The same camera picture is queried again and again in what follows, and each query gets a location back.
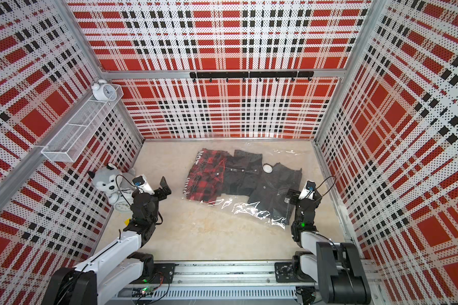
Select grey pinstripe garment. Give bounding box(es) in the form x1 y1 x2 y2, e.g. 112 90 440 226
248 163 302 228

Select red black plaid shirt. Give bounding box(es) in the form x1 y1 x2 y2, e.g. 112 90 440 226
183 148 231 204

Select clear vacuum bag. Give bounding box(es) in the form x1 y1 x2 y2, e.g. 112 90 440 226
183 143 310 229

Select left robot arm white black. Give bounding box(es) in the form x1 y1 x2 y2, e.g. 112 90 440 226
42 175 172 304

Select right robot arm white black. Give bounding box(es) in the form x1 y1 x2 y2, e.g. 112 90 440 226
285 188 371 304

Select white alarm clock on table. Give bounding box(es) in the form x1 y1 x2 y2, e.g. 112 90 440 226
112 192 134 214

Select husky plush toy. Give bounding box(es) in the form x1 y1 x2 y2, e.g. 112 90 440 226
87 163 136 205

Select white alarm clock on shelf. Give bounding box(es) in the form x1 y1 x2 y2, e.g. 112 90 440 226
91 80 118 102

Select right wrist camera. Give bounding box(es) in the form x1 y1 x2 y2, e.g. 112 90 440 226
298 180 316 200

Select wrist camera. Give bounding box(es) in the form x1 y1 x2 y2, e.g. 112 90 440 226
298 180 316 200
132 174 155 195

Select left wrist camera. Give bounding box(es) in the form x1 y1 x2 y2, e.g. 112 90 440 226
132 174 155 195

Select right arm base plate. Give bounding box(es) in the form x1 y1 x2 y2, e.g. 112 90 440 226
274 262 316 283

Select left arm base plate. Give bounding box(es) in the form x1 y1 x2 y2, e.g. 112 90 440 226
134 263 176 284

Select aluminium mounting rail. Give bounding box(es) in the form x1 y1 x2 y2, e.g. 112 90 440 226
110 261 382 287

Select white wire shelf basket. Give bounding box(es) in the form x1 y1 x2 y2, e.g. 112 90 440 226
41 84 123 163

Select black hook rail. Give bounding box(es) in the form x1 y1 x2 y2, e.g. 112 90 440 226
189 71 315 81

